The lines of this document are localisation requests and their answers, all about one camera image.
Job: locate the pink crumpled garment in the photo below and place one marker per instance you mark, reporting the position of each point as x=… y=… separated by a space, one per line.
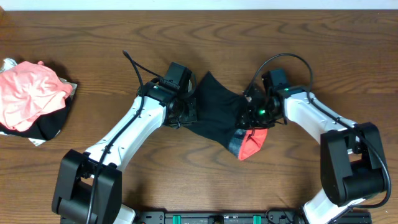
x=28 y=91

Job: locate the black leggings red waistband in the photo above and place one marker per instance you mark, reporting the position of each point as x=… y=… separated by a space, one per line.
x=218 y=110

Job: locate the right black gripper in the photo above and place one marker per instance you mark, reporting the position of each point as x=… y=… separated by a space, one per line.
x=249 y=121

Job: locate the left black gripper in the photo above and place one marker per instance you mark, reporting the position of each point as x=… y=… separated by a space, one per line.
x=192 y=116

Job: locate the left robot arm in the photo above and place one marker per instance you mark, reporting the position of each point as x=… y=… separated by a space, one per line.
x=89 y=184

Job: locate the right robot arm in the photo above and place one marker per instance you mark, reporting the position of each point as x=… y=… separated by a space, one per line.
x=353 y=167

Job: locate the black folded garment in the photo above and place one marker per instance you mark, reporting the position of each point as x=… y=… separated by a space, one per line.
x=47 y=126

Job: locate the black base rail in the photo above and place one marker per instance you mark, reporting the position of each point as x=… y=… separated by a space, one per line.
x=273 y=217

